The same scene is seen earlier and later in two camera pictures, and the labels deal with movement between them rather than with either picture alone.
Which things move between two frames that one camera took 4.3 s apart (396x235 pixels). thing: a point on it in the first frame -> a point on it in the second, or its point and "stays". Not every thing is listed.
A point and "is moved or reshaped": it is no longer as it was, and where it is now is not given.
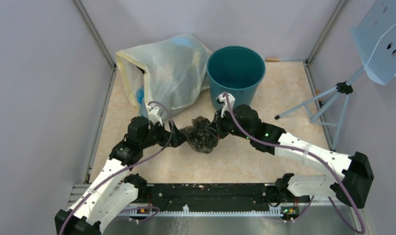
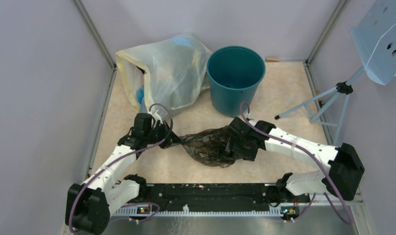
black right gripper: x=217 y=126 -> x=233 y=145
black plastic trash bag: x=199 y=138 is moved or reshaped
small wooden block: x=272 y=59 stays
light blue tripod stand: x=344 y=87 stays
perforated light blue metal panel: x=379 y=35 stays
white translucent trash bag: x=166 y=73 stays
